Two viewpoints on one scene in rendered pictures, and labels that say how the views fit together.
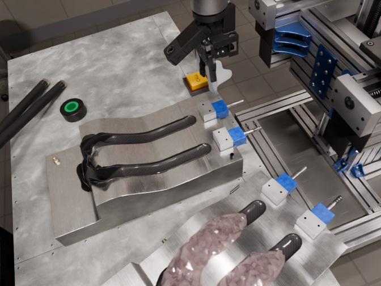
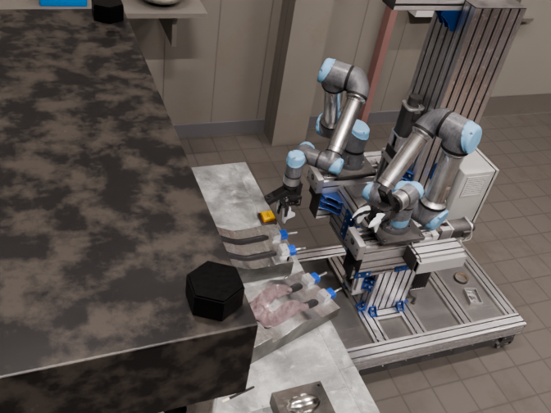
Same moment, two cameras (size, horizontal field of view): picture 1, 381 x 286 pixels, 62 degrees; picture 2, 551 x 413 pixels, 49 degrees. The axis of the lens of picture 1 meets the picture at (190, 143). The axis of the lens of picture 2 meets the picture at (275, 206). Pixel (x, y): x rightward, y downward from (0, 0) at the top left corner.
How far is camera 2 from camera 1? 1.95 m
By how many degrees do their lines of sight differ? 17
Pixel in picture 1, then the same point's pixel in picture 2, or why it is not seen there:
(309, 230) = (322, 296)
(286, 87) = (329, 242)
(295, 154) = not seen: hidden behind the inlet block
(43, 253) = not seen: hidden behind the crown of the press
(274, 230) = (305, 297)
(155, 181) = (244, 264)
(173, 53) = (270, 199)
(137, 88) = (225, 214)
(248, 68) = (296, 219)
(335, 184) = (355, 319)
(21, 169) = not seen: hidden behind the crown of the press
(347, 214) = (359, 341)
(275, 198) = (307, 281)
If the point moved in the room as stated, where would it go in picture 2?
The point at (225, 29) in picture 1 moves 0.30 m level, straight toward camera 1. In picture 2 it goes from (296, 192) to (294, 238)
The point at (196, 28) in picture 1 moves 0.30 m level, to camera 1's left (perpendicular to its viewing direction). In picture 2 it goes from (283, 190) to (215, 188)
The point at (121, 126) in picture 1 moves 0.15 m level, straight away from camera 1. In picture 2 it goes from (225, 233) to (213, 212)
